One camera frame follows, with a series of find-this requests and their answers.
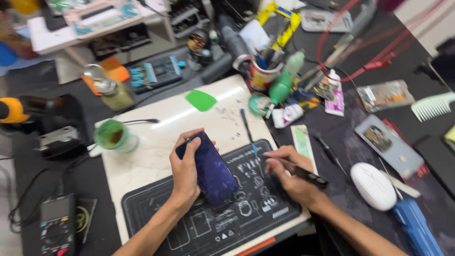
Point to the person's right hand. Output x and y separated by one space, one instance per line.
293 176

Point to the person's left hand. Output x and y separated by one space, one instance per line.
185 174

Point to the person's right fingers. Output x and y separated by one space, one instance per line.
280 160

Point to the black precision screwdriver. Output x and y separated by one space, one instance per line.
302 170

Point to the dark blue smartphone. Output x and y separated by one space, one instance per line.
209 170

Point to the pale green paper strip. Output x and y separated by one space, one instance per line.
304 145

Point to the white crumpled tube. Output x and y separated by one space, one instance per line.
287 115

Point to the black thin screwdriver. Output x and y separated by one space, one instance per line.
330 153

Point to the green round lid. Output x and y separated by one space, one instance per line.
258 104

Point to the green rubber air blower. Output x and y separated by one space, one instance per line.
279 90

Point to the black printed repair mat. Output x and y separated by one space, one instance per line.
231 213

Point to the white pink glue tube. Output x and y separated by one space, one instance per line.
334 94

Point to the red tin tool cup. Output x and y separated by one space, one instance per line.
261 76

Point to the white computer mouse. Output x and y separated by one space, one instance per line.
373 186

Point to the green plastic pry pick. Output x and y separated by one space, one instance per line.
201 100

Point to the grey phone back cover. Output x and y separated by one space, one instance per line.
389 145

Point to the metal tweezers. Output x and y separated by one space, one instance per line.
390 177

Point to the white marble work slab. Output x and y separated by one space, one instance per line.
160 142

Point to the phone circuit board part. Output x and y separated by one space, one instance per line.
385 95

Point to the yellow black clamp tool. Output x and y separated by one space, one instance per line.
280 21

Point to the grey parts tray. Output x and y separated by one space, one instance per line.
325 19

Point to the blue plastic tool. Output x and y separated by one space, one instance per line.
416 229

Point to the blue screwdriver set tray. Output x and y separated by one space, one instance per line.
156 73

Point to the light green comb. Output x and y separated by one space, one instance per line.
432 105

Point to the green lidded glass jar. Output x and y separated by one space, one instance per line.
115 136

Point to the metal pump liquid dispenser bottle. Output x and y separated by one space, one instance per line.
112 90

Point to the white cluttered shelf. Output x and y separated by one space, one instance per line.
103 28

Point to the black digital multimeter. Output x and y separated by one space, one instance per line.
57 224

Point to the orange black heat gun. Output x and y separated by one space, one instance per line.
21 108

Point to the grey metal bracket stand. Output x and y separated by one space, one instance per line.
58 142

